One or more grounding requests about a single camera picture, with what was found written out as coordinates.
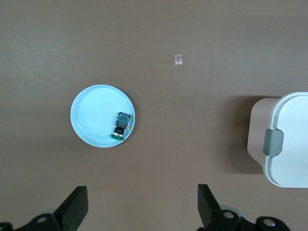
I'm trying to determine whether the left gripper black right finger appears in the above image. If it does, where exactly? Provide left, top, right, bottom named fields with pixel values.
left=197, top=184, right=293, bottom=231

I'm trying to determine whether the green push button switch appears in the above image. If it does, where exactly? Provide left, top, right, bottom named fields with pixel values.
left=110, top=111, right=132, bottom=141

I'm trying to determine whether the white lidded lunch box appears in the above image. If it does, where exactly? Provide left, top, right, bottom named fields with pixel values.
left=247, top=91, right=308, bottom=189

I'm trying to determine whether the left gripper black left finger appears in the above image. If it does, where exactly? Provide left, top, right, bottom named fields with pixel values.
left=0, top=185, right=89, bottom=231

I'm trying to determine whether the light blue round plate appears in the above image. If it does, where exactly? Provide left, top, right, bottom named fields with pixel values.
left=70, top=84, right=136, bottom=148

